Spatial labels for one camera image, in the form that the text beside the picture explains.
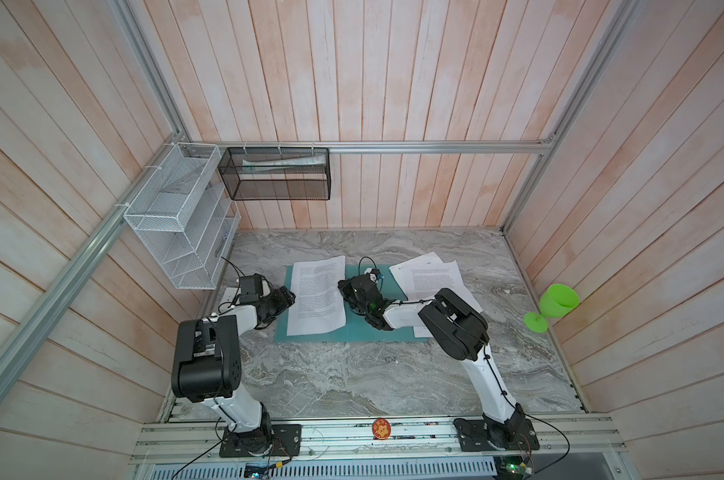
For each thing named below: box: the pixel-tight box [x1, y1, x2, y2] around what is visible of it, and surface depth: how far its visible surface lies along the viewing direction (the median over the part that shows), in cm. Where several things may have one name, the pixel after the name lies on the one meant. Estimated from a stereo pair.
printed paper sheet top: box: [287, 255, 347, 336], surface depth 102 cm
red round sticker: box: [372, 418, 391, 440], surface depth 77 cm
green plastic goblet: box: [524, 283, 580, 333], surface depth 85 cm
